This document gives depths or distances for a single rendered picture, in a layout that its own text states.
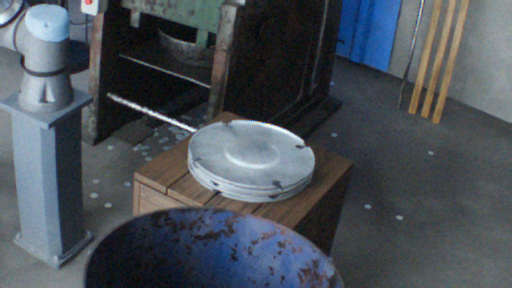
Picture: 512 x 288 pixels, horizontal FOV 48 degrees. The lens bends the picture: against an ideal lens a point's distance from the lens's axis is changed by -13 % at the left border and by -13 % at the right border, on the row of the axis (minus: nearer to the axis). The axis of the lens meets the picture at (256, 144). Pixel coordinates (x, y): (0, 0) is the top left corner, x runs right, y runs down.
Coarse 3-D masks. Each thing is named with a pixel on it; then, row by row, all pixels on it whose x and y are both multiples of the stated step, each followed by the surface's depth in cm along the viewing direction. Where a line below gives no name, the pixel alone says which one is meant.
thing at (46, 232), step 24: (24, 120) 143; (48, 120) 140; (72, 120) 149; (24, 144) 147; (48, 144) 144; (72, 144) 152; (24, 168) 151; (48, 168) 148; (72, 168) 156; (24, 192) 155; (48, 192) 151; (72, 192) 159; (24, 216) 159; (48, 216) 155; (72, 216) 162; (24, 240) 164; (48, 240) 158; (72, 240) 165
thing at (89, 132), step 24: (120, 0) 201; (96, 24) 198; (120, 24) 207; (144, 24) 220; (96, 48) 202; (120, 48) 211; (96, 72) 206; (120, 72) 216; (144, 72) 232; (96, 96) 210; (144, 96) 238; (168, 96) 252; (96, 120) 214; (120, 120) 227; (96, 144) 218
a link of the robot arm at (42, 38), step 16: (32, 16) 134; (48, 16) 136; (64, 16) 137; (16, 32) 137; (32, 32) 134; (48, 32) 134; (64, 32) 137; (16, 48) 140; (32, 48) 136; (48, 48) 136; (64, 48) 140; (32, 64) 138; (48, 64) 138; (64, 64) 142
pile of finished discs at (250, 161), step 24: (192, 144) 152; (216, 144) 153; (240, 144) 154; (264, 144) 155; (288, 144) 158; (192, 168) 148; (216, 168) 144; (240, 168) 146; (264, 168) 147; (288, 168) 148; (312, 168) 149; (240, 192) 140; (264, 192) 140; (288, 192) 144
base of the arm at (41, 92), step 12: (36, 72) 139; (48, 72) 139; (60, 72) 142; (24, 84) 141; (36, 84) 140; (48, 84) 141; (60, 84) 143; (72, 84) 151; (24, 96) 141; (36, 96) 140; (48, 96) 142; (60, 96) 143; (72, 96) 148; (24, 108) 143; (36, 108) 141; (48, 108) 142; (60, 108) 144
